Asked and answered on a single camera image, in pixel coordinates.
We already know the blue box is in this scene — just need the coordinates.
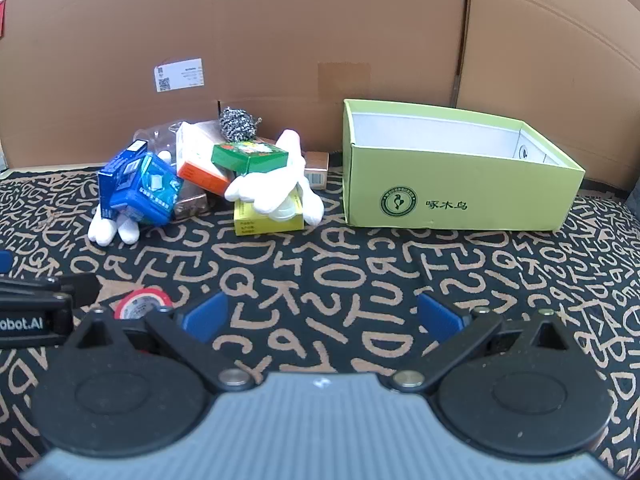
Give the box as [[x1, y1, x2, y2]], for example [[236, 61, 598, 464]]
[[98, 141, 185, 227]]

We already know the green box red print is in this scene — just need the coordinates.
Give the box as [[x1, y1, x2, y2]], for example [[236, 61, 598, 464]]
[[211, 141, 290, 177]]

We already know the green shoe box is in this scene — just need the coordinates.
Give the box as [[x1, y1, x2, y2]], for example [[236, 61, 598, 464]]
[[342, 99, 586, 231]]

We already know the orange and white box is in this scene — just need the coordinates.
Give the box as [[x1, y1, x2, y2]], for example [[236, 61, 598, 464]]
[[176, 122, 236, 196]]

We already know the silver plastic packet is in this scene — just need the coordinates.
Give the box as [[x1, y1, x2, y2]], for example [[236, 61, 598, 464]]
[[172, 180, 210, 220]]

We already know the red tape roll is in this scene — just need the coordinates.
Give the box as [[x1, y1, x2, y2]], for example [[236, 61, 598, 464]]
[[114, 287, 174, 322]]

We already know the white shipping label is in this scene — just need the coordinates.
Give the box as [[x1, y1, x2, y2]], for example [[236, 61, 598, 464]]
[[155, 58, 204, 93]]

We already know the white knit glove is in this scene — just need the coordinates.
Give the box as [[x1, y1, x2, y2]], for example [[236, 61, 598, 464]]
[[88, 205, 142, 246], [224, 129, 324, 226]]

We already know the black white patterned pouch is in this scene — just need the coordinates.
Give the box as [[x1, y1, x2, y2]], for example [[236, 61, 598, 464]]
[[218, 106, 263, 142]]

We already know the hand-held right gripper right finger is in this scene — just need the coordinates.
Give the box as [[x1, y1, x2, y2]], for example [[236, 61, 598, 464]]
[[391, 291, 578, 393]]

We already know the white round container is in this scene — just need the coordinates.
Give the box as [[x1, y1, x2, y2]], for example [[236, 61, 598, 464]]
[[272, 197, 302, 222]]

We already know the large brown cardboard backdrop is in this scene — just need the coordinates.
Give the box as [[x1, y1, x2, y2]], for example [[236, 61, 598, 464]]
[[0, 0, 640, 196]]

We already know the clear plastic cup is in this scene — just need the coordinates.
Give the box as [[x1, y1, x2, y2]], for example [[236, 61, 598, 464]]
[[133, 121, 183, 166]]

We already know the small brown box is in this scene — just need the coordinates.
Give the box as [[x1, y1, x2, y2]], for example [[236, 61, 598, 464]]
[[304, 151, 330, 189]]

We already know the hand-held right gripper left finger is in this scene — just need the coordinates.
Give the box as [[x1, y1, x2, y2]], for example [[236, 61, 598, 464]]
[[62, 291, 257, 393]]

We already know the yellow box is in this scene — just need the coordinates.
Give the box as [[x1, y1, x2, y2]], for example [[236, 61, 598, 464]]
[[233, 195, 306, 235]]

